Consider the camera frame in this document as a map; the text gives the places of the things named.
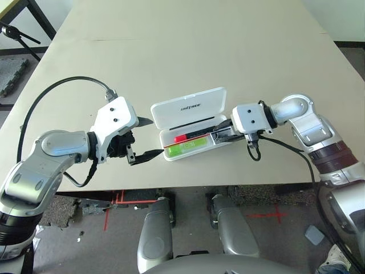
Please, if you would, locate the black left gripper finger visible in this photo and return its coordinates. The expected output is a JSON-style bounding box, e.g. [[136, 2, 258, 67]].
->
[[138, 115, 155, 127], [129, 148, 164, 166]]

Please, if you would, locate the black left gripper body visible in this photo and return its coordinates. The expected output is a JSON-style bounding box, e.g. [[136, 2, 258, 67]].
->
[[107, 130, 136, 166]]

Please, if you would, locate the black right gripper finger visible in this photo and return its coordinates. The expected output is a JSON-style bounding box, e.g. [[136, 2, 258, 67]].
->
[[213, 119, 235, 132], [218, 133, 248, 144]]

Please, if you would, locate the white plastic pencil case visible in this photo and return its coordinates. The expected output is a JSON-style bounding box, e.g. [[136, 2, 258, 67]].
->
[[150, 87, 237, 163]]

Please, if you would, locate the black marker with red cap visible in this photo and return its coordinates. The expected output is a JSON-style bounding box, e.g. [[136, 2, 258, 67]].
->
[[173, 125, 216, 143]]

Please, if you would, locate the green highlighter pen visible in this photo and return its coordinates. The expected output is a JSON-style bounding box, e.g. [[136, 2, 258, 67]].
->
[[167, 139, 208, 157]]

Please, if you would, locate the dark speckled floor mat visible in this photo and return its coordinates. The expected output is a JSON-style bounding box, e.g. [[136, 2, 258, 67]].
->
[[228, 185, 317, 203]]

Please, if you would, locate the torn dark foam piece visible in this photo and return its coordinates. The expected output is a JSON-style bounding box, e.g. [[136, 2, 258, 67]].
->
[[81, 199, 115, 216], [39, 195, 79, 228]]

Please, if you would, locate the grey left robot leg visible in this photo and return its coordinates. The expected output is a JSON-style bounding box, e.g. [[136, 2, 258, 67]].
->
[[137, 196, 177, 272]]

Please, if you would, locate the grey robot leg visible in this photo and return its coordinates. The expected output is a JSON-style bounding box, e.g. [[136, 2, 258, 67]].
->
[[137, 196, 177, 272], [206, 194, 261, 257]]

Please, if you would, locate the grey right robot leg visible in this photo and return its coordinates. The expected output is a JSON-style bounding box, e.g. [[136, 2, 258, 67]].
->
[[206, 194, 261, 257]]

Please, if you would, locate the grey floor pad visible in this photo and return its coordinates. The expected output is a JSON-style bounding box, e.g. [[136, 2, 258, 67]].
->
[[304, 224, 326, 246]]

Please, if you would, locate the grey robot torso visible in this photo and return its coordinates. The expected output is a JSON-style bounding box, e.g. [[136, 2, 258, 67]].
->
[[141, 253, 311, 274]]

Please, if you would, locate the black foam floor mat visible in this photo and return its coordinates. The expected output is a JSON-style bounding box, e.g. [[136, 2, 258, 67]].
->
[[0, 58, 29, 98]]

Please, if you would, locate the black tripod stand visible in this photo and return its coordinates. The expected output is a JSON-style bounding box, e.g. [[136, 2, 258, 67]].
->
[[0, 22, 42, 62]]

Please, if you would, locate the white perforated clog shoe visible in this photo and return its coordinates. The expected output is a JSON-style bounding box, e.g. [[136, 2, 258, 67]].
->
[[327, 244, 352, 268]]

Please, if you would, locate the blue jeans leg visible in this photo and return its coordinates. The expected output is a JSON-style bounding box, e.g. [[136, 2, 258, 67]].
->
[[316, 262, 353, 274]]

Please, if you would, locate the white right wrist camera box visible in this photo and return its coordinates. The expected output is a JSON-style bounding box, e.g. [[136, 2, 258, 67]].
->
[[230, 102, 277, 135]]

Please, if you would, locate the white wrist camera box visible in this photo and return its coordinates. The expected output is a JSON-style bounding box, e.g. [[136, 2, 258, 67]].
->
[[230, 102, 277, 135], [90, 96, 140, 164]]

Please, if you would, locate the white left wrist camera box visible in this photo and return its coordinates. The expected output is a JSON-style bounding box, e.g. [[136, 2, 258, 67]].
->
[[90, 96, 140, 164]]

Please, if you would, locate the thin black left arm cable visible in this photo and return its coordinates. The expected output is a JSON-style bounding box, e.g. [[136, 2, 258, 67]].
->
[[64, 161, 98, 188]]

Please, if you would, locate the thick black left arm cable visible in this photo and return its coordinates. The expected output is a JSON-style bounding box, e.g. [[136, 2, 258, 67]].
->
[[16, 75, 118, 163]]

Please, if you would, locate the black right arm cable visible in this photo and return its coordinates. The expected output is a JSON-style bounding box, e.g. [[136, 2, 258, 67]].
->
[[245, 132, 360, 266]]

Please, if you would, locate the side table with black frame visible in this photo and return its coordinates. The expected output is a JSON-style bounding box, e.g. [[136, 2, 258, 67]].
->
[[0, 0, 56, 42]]

